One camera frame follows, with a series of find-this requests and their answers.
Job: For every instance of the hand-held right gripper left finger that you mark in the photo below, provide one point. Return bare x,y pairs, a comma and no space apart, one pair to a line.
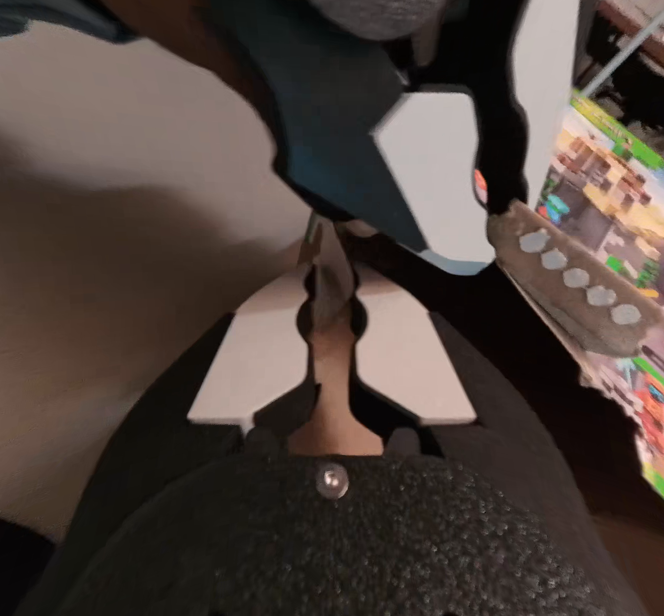
249,367

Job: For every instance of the green toy set box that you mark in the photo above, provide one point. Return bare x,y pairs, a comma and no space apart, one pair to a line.
596,211

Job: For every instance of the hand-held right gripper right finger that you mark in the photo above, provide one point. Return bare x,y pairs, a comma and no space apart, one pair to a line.
410,367

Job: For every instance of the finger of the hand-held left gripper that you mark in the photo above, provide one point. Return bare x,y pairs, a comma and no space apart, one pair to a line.
550,55
435,170

